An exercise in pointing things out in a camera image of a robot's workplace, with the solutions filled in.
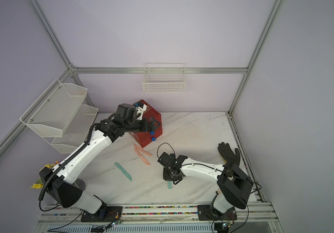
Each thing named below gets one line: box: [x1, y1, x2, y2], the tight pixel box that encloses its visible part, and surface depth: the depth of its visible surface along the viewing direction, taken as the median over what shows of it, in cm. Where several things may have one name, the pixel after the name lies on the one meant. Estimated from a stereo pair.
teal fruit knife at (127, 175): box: [114, 162, 133, 182], surface depth 90 cm
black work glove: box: [217, 141, 241, 167], surface depth 98 cm
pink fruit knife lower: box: [133, 147, 151, 166], surface depth 97 cm
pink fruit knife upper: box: [133, 143, 153, 157], surface depth 100 cm
